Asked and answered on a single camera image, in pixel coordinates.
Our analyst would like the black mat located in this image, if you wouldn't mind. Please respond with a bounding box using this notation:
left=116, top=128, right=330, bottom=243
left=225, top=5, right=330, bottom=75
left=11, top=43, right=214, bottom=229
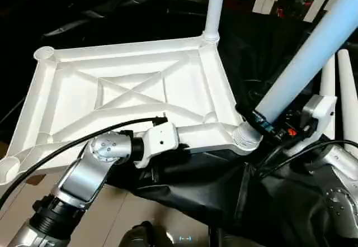
left=0, top=0, right=358, bottom=247

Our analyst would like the grey robot foot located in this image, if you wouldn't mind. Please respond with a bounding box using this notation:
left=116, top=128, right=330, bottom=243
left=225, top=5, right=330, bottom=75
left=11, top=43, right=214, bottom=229
left=117, top=221, right=168, bottom=247
left=210, top=227, right=258, bottom=247

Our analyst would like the white plastic table leg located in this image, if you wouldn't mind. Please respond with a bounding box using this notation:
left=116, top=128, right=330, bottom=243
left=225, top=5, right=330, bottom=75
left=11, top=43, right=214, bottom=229
left=319, top=54, right=337, bottom=141
left=337, top=49, right=358, bottom=143
left=201, top=0, right=227, bottom=42
left=233, top=0, right=358, bottom=151

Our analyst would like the white plastic table top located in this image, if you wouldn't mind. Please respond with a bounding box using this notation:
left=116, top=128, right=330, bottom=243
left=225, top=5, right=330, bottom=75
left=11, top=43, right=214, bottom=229
left=0, top=32, right=259, bottom=196

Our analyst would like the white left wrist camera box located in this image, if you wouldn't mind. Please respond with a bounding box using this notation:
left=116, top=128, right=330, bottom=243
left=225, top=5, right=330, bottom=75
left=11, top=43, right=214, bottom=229
left=134, top=122, right=180, bottom=169

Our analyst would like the flat brown cardboard sheet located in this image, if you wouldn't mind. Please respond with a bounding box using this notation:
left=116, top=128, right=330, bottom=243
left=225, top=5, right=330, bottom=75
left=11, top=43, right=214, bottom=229
left=23, top=173, right=46, bottom=186

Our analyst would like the grey left robot foot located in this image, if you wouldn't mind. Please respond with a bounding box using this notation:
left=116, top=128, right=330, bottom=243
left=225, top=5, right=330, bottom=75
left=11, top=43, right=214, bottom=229
left=117, top=221, right=168, bottom=247

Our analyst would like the grey right robot foot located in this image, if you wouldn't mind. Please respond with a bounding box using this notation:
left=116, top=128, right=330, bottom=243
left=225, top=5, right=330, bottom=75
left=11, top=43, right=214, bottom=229
left=210, top=227, right=258, bottom=247

